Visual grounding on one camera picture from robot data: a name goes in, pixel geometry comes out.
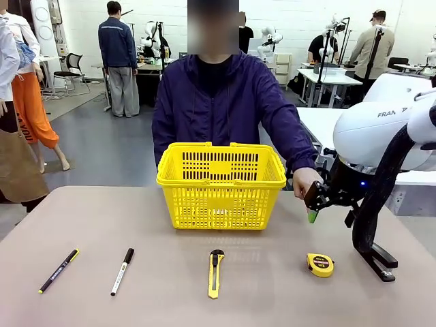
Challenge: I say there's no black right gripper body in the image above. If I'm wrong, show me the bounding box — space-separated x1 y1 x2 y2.
326 157 375 207

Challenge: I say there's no yellow tape measure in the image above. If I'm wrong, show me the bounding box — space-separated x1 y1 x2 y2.
305 252 335 278

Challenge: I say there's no black stapler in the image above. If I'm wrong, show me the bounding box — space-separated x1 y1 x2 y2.
366 242 399 283

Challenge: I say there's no black pen with yellow ends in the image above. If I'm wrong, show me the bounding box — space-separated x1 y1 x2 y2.
37 248 80 295

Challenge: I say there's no person's left forearm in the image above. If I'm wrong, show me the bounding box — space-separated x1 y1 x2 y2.
268 122 320 178

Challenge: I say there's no yellow plastic shopping basket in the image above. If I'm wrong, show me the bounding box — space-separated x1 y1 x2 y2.
156 141 287 231

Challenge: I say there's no person in purple jacket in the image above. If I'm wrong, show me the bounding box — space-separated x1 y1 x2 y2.
151 0 320 190

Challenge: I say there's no seated person in black shirt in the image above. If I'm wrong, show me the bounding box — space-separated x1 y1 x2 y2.
307 33 339 66

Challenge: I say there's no person in black clothes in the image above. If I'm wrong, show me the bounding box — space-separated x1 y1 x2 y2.
237 12 255 55

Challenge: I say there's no person's left hand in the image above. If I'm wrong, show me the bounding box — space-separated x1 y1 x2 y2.
292 168 324 206

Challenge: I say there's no white side table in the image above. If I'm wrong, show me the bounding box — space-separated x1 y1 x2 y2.
295 106 348 155

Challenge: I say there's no white work table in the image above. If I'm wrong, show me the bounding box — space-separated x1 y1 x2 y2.
295 67 364 109

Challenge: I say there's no black tripod stand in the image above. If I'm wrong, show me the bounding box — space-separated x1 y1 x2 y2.
315 29 334 107
364 26 388 90

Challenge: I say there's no yellow utility knife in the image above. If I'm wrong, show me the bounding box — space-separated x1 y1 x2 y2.
207 249 225 300

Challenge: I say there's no white drawer cabinet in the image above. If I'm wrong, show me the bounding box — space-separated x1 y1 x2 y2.
273 52 294 86

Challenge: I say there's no man in beige jacket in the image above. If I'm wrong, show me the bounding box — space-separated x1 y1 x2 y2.
347 10 396 90

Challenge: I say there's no black and white marker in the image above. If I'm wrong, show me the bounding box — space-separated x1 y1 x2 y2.
110 247 136 297

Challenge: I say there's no man in blue jacket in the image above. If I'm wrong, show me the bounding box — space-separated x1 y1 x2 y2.
97 0 140 119

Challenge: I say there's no black mesh office chair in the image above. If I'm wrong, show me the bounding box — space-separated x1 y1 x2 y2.
53 52 91 97

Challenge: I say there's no mannequin in orange pants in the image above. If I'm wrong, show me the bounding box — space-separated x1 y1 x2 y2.
0 5 71 173

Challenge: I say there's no mannequin with brown apron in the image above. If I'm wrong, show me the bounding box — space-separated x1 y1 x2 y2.
0 15 50 214

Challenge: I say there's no white standing air conditioner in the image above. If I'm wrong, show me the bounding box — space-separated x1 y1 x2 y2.
29 0 69 59

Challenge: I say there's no black braided cable sleeve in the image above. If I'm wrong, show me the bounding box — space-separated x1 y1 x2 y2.
352 124 415 253

